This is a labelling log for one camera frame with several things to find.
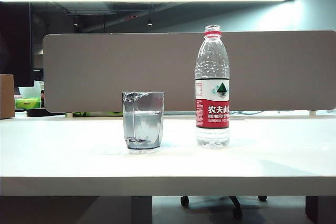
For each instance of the white tissue sheet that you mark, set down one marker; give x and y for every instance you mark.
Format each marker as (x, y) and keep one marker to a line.
(30, 90)

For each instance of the grey table leg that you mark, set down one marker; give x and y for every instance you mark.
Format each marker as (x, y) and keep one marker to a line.
(320, 209)
(141, 209)

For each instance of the grey angular glass mug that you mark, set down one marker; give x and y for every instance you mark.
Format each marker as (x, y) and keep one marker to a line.
(143, 121)

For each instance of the clear red-label water bottle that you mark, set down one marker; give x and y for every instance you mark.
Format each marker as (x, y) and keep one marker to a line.
(212, 103)

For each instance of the dark red-cap soda bottle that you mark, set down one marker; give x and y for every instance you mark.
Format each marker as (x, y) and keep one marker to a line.
(42, 99)

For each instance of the black office chair base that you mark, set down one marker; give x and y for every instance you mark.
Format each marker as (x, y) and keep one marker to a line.
(233, 203)

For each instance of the round ceiling spot lamp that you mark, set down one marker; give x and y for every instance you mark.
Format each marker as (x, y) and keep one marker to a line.
(149, 23)
(76, 24)

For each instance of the flat black desk object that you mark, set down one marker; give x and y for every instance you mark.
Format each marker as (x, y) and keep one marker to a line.
(44, 113)

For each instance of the dark computer monitor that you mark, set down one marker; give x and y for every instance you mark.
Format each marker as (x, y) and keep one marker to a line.
(15, 45)

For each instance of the brown desk partition panel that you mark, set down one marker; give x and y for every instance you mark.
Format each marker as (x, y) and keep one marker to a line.
(105, 72)

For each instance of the white partition support post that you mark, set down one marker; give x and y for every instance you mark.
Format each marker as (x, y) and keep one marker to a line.
(68, 115)
(312, 113)

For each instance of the brown cardboard box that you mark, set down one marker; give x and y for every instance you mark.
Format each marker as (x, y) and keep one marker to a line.
(6, 95)

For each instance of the green tissue box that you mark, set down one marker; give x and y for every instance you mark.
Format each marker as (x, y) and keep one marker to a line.
(27, 103)

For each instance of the green flat package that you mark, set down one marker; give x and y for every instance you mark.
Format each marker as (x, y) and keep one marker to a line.
(97, 114)

